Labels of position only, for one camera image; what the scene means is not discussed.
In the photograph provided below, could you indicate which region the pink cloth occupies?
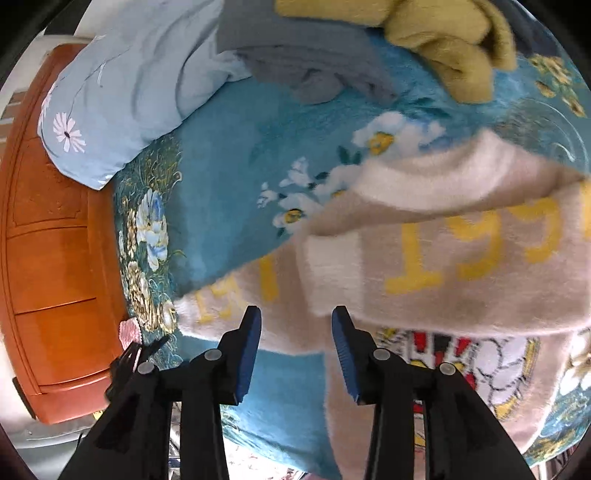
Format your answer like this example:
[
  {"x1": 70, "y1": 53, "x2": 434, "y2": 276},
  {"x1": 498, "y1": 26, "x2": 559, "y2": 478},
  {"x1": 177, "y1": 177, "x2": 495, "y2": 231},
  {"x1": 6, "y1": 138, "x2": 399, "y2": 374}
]
[{"x1": 118, "y1": 316, "x2": 143, "y2": 350}]

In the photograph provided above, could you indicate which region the grey folded garment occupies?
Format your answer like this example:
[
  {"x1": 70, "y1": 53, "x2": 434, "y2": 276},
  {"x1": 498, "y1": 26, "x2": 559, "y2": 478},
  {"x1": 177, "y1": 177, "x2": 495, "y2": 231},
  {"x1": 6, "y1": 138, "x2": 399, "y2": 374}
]
[{"x1": 217, "y1": 0, "x2": 399, "y2": 106}]

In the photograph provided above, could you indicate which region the orange wooden headboard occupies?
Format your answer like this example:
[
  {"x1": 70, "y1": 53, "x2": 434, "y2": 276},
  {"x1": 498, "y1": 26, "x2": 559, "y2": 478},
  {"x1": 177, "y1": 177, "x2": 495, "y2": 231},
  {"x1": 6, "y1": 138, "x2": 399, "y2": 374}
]
[{"x1": 0, "y1": 43, "x2": 131, "y2": 425}]

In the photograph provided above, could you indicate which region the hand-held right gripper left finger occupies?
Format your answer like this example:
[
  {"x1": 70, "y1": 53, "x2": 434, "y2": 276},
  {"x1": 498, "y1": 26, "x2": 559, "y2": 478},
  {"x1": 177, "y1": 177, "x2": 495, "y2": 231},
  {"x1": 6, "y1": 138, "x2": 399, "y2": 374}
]
[{"x1": 58, "y1": 305, "x2": 263, "y2": 480}]

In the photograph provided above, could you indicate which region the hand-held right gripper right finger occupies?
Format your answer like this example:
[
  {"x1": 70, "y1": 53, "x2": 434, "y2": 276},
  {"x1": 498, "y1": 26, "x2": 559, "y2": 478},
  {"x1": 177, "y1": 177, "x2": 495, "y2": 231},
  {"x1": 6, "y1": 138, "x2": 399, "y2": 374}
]
[{"x1": 331, "y1": 305, "x2": 536, "y2": 480}]

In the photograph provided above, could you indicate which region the beige printed sweater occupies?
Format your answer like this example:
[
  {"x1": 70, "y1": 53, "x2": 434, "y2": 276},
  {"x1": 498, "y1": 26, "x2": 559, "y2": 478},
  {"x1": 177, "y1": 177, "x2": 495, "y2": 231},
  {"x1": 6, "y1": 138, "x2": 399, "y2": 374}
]
[{"x1": 175, "y1": 129, "x2": 591, "y2": 480}]

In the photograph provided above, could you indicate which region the mustard yellow garment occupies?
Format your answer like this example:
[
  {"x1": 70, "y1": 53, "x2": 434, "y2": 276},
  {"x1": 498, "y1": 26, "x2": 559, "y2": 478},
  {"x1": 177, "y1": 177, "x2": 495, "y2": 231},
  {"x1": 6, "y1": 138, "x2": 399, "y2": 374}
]
[{"x1": 275, "y1": 0, "x2": 518, "y2": 104}]

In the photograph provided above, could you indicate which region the light blue floral pillow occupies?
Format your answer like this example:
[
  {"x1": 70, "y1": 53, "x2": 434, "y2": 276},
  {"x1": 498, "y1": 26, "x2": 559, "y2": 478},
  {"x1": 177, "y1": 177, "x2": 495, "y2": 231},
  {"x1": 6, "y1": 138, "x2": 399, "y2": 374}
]
[{"x1": 39, "y1": 0, "x2": 250, "y2": 191}]

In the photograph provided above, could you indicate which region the teal floral blanket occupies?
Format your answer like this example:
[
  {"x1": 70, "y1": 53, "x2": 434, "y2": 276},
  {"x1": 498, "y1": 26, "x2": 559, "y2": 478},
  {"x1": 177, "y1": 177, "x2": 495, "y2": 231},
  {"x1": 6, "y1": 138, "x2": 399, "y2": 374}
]
[{"x1": 113, "y1": 32, "x2": 591, "y2": 480}]

